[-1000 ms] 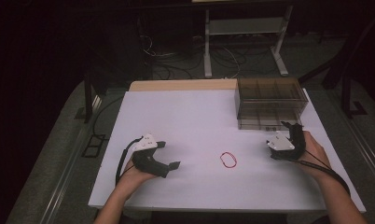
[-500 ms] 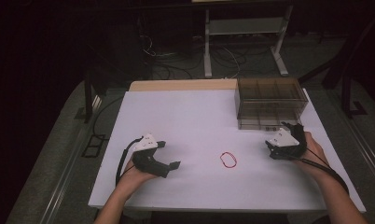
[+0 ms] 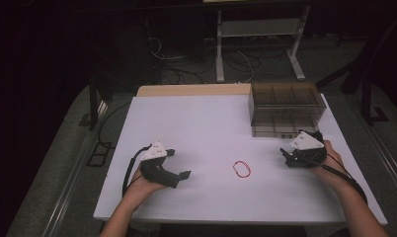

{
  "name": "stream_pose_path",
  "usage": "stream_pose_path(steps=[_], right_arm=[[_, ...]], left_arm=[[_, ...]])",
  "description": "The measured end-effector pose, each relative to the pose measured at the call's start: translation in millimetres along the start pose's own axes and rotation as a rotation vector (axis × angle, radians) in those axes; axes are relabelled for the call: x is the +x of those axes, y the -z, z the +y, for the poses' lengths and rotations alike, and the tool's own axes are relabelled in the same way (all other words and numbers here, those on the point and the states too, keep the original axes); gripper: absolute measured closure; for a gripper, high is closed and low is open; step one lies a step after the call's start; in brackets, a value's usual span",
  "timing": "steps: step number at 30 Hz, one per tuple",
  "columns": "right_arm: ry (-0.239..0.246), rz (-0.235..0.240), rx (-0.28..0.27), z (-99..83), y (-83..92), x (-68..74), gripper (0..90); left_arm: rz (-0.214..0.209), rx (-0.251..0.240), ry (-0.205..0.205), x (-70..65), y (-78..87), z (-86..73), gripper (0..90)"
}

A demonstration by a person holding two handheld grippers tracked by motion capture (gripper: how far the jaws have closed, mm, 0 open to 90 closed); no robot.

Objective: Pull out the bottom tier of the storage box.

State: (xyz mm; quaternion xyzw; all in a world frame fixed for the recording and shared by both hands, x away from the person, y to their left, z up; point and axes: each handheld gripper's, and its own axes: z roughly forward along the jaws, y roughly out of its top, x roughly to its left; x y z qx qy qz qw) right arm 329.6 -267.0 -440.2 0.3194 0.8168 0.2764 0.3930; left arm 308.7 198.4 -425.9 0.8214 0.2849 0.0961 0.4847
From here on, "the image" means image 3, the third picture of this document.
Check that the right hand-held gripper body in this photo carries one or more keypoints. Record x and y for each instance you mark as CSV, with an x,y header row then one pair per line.
x,y
310,151

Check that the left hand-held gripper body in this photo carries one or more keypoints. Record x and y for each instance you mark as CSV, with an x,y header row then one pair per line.
x,y
155,171

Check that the brown transparent drawer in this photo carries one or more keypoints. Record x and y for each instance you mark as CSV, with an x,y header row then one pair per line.
x,y
272,133

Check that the red rubber band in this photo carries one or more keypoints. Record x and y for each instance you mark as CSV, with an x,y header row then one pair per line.
x,y
241,161

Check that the brown transparent drawer box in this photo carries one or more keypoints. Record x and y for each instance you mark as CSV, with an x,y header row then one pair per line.
x,y
285,94

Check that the person's left hand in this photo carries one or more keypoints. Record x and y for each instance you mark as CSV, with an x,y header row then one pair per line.
x,y
139,191

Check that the person's right hand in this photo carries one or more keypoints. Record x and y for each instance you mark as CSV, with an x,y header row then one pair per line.
x,y
333,174

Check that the light wooden board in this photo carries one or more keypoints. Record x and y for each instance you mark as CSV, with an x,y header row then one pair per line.
x,y
193,90

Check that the black angled metal stand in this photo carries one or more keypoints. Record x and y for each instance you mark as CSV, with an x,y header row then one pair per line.
x,y
367,98

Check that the black metal stand pole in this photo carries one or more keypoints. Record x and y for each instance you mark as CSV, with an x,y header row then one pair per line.
x,y
93,105

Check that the white metal stand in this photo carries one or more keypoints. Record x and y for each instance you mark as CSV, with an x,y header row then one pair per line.
x,y
259,28

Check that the black floor frame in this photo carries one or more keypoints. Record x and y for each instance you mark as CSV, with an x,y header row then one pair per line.
x,y
99,154

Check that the metal floor rail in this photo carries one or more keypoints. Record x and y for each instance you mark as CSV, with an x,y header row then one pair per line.
x,y
387,158
68,187

